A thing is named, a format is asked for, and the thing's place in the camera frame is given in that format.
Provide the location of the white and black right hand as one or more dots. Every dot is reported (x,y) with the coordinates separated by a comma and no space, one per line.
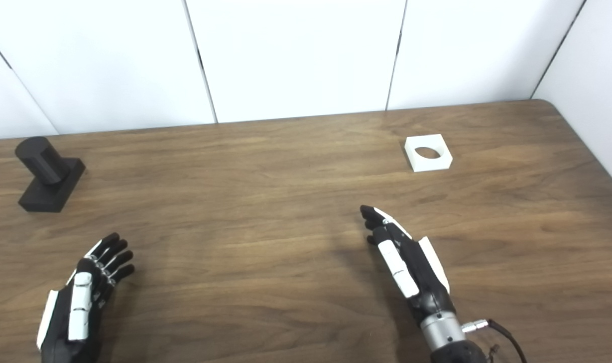
(417,272)

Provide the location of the black peg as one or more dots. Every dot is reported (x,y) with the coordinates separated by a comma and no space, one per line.
(44,161)

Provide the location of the white and black left hand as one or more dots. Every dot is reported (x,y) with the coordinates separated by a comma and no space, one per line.
(79,307)

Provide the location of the white square piece with hole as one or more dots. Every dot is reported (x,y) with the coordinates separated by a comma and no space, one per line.
(434,164)

